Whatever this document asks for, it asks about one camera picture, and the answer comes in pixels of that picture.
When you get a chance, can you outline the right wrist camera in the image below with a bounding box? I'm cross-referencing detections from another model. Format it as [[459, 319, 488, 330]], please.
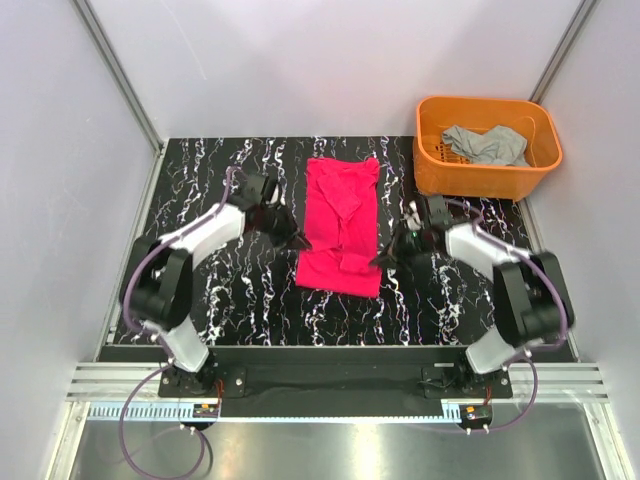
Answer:
[[404, 195, 453, 231]]

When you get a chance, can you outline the slotted white cable duct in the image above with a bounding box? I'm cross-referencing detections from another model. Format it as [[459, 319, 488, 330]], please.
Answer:
[[88, 401, 493, 425]]

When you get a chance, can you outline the orange plastic basket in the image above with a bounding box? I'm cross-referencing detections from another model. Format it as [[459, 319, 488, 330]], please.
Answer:
[[413, 96, 563, 201]]

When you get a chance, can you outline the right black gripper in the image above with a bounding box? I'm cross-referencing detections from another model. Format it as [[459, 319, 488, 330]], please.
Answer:
[[370, 221, 436, 271]]

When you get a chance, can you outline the aluminium frame post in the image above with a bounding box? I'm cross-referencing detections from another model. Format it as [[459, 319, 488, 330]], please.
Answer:
[[70, 0, 164, 155], [529, 0, 600, 105]]

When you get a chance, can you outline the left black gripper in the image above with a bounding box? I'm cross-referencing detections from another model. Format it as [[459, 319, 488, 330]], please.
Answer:
[[259, 202, 312, 251]]

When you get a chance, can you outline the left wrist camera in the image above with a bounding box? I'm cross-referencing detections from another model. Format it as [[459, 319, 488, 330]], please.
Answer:
[[241, 174, 282, 206]]

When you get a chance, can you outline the grey t shirt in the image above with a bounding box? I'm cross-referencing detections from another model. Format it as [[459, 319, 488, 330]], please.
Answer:
[[441, 125, 529, 167]]

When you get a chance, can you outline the pink t shirt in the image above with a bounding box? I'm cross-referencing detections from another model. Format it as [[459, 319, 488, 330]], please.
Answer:
[[295, 157, 381, 298]]

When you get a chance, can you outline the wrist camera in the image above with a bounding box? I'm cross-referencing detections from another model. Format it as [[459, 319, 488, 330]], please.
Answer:
[[241, 174, 282, 206], [404, 195, 453, 231]]

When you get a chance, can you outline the left aluminium frame post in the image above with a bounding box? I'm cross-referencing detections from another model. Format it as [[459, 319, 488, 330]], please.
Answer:
[[70, 0, 164, 155]]

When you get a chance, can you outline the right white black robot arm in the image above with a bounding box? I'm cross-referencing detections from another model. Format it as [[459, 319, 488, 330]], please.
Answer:
[[370, 221, 574, 397]]

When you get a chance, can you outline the right aluminium frame post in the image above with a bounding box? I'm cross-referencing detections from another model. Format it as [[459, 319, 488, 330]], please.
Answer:
[[529, 0, 600, 105]]

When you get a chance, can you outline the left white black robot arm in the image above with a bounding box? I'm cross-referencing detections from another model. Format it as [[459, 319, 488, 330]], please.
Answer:
[[119, 202, 311, 396]]

